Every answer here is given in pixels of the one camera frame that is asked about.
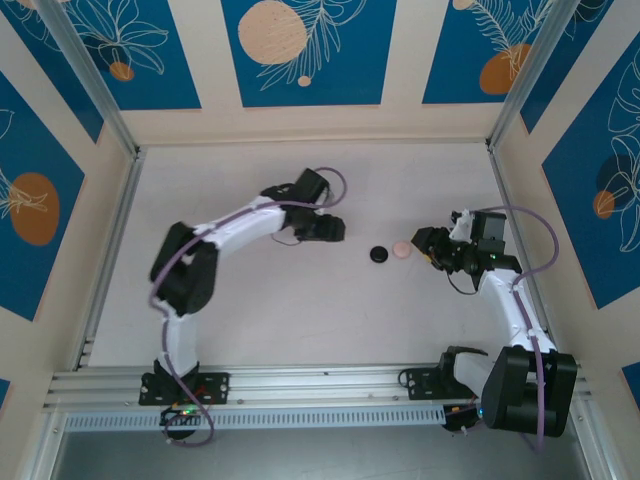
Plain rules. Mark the pink earbud charging case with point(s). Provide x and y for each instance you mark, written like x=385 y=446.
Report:
x=401 y=250

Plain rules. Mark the aluminium frame bar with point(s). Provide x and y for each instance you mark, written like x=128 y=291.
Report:
x=42 y=450
x=592 y=450

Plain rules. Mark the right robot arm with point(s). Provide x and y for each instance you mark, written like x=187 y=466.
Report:
x=525 y=395

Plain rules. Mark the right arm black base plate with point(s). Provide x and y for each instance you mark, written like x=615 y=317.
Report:
x=417 y=385

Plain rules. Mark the grey sheet metal panel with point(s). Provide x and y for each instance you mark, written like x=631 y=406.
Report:
x=320 y=457

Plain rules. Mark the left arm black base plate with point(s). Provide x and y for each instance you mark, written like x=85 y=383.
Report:
x=220 y=387

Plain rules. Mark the aluminium corner post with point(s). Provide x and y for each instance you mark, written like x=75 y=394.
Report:
x=95 y=85
x=525 y=75

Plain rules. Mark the aluminium table side rail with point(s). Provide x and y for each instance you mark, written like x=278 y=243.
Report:
x=501 y=175
x=117 y=225

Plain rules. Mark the black earbud charging case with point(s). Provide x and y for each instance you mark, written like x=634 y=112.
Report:
x=379 y=254

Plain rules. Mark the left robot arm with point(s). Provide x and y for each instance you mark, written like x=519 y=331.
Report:
x=185 y=270

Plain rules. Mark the small circuit board with LED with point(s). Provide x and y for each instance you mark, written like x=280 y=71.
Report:
x=462 y=417
x=182 y=414

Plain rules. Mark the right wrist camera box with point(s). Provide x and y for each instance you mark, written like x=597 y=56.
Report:
x=461 y=225

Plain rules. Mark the wide aluminium mounting rail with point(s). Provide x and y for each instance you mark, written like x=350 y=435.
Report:
x=320 y=385

